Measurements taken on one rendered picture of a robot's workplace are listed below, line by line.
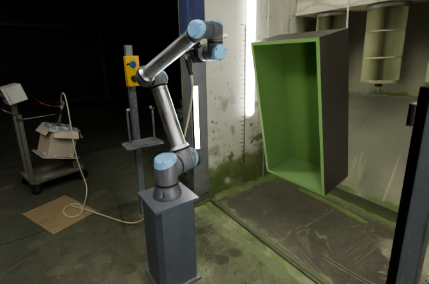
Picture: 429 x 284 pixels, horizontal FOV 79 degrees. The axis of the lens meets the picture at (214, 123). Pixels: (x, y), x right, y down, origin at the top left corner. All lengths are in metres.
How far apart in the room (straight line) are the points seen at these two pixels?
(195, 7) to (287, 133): 1.45
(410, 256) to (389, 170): 2.02
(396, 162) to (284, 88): 1.29
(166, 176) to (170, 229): 0.34
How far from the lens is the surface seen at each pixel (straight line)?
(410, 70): 3.25
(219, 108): 2.67
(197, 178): 2.73
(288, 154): 2.78
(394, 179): 2.99
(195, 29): 1.41
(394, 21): 2.97
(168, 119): 1.79
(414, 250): 1.04
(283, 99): 2.53
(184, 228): 1.84
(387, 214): 2.97
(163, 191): 1.73
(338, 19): 3.25
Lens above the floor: 1.52
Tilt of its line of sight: 14 degrees down
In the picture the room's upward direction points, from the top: 1 degrees counter-clockwise
